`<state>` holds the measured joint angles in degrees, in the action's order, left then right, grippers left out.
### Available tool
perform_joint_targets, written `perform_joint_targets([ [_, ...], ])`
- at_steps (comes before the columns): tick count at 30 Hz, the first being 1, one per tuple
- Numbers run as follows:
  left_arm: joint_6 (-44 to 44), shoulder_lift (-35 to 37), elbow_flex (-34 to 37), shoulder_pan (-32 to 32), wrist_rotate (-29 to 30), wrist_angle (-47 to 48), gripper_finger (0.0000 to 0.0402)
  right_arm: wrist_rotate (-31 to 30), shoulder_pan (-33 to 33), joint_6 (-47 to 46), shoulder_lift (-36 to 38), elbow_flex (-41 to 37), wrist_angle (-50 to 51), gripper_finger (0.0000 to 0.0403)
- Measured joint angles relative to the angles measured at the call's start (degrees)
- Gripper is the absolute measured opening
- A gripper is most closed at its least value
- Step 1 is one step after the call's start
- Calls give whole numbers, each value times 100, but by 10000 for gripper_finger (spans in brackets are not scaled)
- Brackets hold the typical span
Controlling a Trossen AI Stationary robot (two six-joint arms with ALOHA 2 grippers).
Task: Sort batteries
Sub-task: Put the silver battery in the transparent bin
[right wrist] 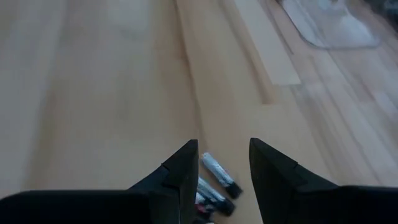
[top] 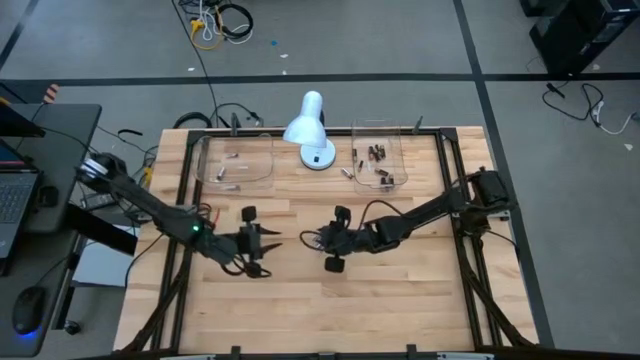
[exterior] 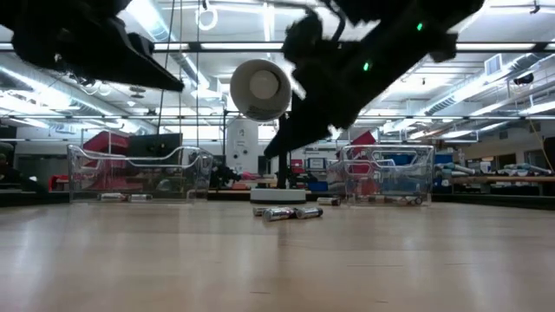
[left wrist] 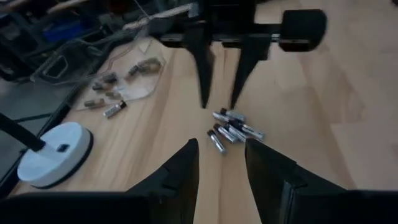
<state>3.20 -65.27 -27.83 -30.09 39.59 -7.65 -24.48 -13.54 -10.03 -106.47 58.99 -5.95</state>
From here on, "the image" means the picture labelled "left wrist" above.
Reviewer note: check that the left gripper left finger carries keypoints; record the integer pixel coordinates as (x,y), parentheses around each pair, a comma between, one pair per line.
(174,199)

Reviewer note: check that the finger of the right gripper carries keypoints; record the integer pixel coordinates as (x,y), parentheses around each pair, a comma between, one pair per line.
(203,62)
(248,56)

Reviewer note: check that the white desk lamp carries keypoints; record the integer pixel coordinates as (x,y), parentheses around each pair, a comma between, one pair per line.
(56,155)

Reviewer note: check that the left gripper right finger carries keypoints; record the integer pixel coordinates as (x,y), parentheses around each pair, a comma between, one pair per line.
(295,205)

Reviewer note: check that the clear plastic bin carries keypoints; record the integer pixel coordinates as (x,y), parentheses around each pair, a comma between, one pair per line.
(136,90)

